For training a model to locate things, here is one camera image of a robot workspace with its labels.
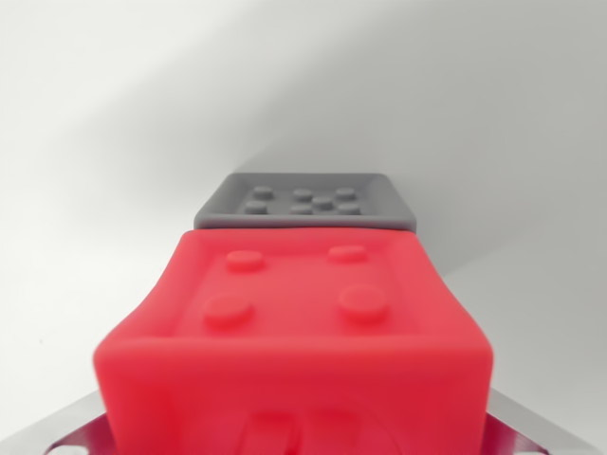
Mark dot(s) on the grey soft cube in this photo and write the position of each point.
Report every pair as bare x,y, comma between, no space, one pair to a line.
313,199

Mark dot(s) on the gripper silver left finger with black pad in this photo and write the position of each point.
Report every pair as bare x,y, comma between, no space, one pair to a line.
61,426

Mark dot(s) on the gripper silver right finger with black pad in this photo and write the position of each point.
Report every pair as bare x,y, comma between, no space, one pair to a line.
531,429

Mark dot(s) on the red soft cube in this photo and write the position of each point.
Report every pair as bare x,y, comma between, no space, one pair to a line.
294,332

